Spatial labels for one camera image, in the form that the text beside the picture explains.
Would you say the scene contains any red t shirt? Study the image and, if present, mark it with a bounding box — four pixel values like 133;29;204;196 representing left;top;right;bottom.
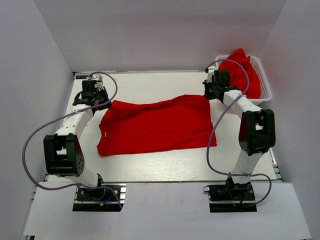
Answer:
97;94;217;157

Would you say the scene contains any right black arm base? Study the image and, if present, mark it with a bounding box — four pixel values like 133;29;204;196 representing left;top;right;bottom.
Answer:
203;176;257;213

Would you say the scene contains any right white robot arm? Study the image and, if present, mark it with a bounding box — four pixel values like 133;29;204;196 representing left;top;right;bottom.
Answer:
203;68;276;200

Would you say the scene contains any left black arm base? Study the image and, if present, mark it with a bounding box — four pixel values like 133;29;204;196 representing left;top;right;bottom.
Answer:
72;183;126;213

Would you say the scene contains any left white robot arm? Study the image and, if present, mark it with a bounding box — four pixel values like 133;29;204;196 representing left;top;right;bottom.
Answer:
43;79;112;200

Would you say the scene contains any red t shirts pile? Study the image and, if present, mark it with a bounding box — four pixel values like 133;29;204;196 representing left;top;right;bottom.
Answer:
218;48;262;100

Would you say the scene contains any blue table label sticker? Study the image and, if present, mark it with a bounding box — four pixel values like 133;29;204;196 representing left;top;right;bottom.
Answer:
75;75;88;80

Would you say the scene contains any white plastic basket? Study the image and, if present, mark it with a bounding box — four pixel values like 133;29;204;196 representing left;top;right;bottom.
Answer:
215;55;273;106

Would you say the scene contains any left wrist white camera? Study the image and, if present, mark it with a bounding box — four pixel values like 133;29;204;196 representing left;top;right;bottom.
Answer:
91;74;103;89

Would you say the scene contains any wrist white camera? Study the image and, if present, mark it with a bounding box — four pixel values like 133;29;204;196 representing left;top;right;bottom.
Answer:
205;65;218;82
91;74;103;89

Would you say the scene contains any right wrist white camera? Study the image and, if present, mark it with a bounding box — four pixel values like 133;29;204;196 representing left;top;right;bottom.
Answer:
205;65;218;82

